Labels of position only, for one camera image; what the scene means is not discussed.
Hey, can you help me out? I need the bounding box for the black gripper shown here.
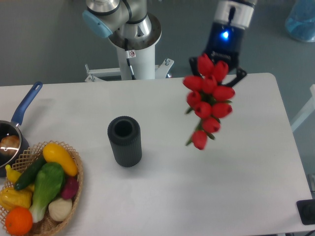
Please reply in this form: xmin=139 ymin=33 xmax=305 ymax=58
xmin=189 ymin=22 xmax=247 ymax=87

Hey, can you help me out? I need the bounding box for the red tulip bouquet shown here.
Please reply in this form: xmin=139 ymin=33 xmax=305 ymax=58
xmin=183 ymin=53 xmax=235 ymax=150

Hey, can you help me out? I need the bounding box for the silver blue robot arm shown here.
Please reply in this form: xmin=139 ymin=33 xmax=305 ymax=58
xmin=82 ymin=0 xmax=256 ymax=87

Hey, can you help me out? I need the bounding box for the dark grey ribbed vase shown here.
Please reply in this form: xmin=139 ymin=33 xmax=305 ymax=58
xmin=107 ymin=116 xmax=142 ymax=167

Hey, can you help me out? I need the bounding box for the blue plastic bag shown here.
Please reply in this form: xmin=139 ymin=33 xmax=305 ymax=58
xmin=285 ymin=0 xmax=315 ymax=42

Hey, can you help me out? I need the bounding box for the black device at table edge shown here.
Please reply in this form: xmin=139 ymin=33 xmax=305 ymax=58
xmin=296 ymin=199 xmax=315 ymax=225

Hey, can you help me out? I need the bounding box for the yellow squash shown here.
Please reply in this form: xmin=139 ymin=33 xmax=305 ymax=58
xmin=42 ymin=143 xmax=78 ymax=177

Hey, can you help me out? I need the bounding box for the green bok choy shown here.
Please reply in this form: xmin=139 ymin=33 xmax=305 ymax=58
xmin=29 ymin=162 xmax=65 ymax=223

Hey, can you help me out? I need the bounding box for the white garlic bulb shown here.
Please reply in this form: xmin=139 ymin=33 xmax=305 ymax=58
xmin=48 ymin=198 xmax=72 ymax=222

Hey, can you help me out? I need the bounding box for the dark green cucumber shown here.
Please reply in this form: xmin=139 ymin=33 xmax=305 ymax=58
xmin=14 ymin=156 xmax=46 ymax=190

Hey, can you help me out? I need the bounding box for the bread roll in pan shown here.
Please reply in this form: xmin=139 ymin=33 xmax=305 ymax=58
xmin=0 ymin=135 xmax=20 ymax=156

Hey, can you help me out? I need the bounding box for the small yellow banana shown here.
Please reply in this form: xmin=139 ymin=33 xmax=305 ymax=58
xmin=5 ymin=165 xmax=22 ymax=183

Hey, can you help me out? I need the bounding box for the woven wicker basket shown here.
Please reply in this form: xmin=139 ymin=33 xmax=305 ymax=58
xmin=11 ymin=141 xmax=83 ymax=236

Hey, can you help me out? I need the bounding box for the yellow bell pepper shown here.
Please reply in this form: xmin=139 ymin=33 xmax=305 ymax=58
xmin=0 ymin=187 xmax=32 ymax=211

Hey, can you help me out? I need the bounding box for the orange fruit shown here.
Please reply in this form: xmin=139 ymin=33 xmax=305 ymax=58
xmin=5 ymin=207 xmax=33 ymax=236

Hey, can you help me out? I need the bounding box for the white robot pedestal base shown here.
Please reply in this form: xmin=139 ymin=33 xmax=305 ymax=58
xmin=85 ymin=13 xmax=174 ymax=82

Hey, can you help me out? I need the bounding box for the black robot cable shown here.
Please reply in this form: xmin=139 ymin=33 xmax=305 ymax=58
xmin=124 ymin=38 xmax=136 ymax=80

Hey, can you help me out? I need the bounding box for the white frame bar right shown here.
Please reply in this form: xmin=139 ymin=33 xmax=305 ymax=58
xmin=290 ymin=84 xmax=315 ymax=132

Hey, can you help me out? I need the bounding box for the blue handled saucepan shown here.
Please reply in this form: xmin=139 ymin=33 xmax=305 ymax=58
xmin=0 ymin=82 xmax=43 ymax=177

